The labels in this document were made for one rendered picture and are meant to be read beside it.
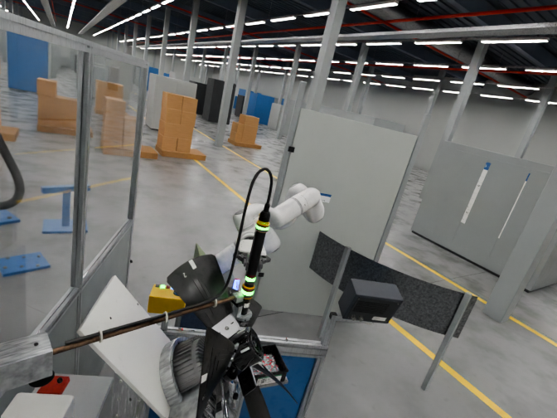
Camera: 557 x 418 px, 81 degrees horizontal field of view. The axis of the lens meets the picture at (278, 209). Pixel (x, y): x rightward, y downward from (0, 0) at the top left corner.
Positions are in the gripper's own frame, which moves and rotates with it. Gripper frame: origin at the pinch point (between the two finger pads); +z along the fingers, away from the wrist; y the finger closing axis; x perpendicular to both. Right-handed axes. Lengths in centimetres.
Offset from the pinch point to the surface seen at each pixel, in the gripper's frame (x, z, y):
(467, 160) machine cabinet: 37, -465, -440
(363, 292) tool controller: -23, -31, -62
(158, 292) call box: -39, -35, 34
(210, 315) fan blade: -17.2, 6.5, 11.4
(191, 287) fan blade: -9.7, 3.0, 18.8
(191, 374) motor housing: -31.1, 17.6, 14.3
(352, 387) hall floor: -146, -91, -118
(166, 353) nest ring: -30.7, 10.4, 23.2
